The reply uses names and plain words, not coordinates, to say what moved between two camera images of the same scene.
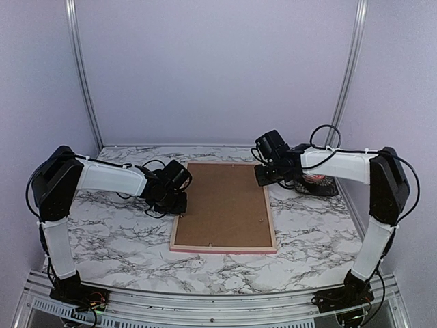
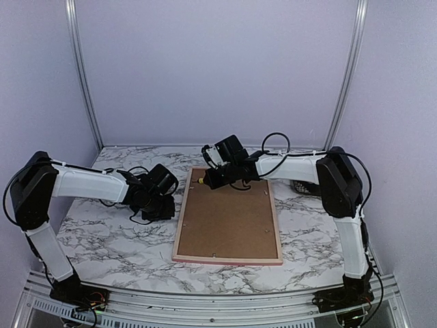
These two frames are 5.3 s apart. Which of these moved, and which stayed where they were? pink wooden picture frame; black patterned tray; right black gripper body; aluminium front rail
Moved: right black gripper body; pink wooden picture frame
Stayed: black patterned tray; aluminium front rail
